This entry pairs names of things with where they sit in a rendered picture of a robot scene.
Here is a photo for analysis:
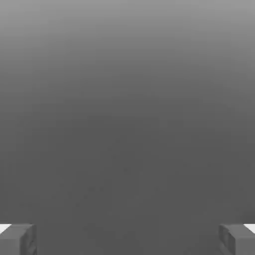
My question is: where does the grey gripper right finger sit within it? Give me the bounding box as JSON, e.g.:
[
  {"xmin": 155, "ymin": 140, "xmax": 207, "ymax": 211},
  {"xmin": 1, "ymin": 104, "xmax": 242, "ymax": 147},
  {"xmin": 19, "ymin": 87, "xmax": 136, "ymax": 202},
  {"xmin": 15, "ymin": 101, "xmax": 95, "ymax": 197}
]
[{"xmin": 218, "ymin": 223, "xmax": 255, "ymax": 255}]

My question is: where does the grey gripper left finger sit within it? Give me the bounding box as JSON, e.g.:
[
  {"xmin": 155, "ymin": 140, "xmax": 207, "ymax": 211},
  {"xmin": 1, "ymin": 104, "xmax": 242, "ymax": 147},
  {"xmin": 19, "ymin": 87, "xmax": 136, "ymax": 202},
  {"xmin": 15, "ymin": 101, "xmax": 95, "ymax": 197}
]
[{"xmin": 0, "ymin": 223, "xmax": 38, "ymax": 255}]

